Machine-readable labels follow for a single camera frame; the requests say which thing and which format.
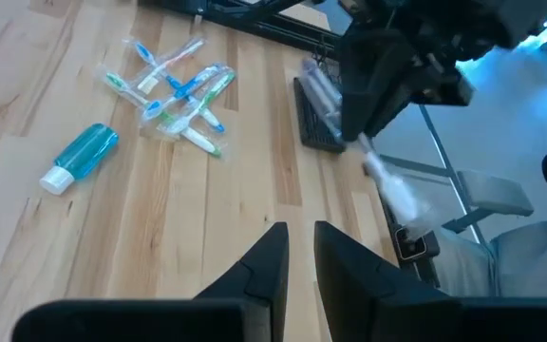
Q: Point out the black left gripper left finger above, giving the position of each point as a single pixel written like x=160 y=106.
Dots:
x=259 y=290

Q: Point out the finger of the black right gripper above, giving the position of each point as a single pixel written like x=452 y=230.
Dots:
x=399 y=107
x=368 y=85

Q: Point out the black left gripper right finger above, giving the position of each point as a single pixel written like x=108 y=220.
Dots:
x=354 y=294

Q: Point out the white toothbrush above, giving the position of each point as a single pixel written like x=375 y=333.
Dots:
x=394 y=190

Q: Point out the green toothbrush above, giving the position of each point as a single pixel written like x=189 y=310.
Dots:
x=202 y=141
x=219 y=88

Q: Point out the blue toothbrush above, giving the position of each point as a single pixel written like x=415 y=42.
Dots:
x=141 y=50
x=197 y=83

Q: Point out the orange toothbrush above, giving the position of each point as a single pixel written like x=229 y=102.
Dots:
x=178 y=59

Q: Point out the small teal mouthwash bottle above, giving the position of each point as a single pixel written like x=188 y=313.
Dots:
x=86 y=149

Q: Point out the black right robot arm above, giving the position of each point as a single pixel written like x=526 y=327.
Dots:
x=525 y=21

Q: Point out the lilac wrapped toothbrush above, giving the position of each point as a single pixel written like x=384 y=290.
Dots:
x=323 y=97

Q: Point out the grey metal table strut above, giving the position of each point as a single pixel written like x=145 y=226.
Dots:
x=448 y=166

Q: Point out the small black edge-mounted device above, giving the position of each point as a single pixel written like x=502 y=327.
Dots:
x=413 y=244

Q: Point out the grey padded seat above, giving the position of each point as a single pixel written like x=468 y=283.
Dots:
x=494 y=192

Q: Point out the grey fabric cushion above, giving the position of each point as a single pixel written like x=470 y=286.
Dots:
x=530 y=261

